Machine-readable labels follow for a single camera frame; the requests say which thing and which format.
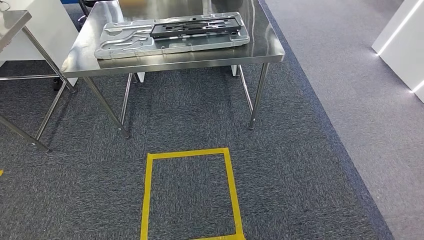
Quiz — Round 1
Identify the stainless steel workbench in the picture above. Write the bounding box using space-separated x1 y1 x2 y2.
60 0 286 139

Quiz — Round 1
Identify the stainless steel table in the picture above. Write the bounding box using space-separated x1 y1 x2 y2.
0 9 77 153

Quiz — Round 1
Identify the aluminium machined plate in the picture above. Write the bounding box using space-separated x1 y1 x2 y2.
94 11 251 61

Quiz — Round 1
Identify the white block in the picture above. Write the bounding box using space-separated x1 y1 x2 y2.
371 0 424 104

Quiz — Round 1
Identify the black plastic plate holder part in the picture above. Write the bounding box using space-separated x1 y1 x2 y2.
149 17 242 39

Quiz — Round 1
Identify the white board panel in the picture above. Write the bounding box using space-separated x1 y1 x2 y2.
0 0 80 88

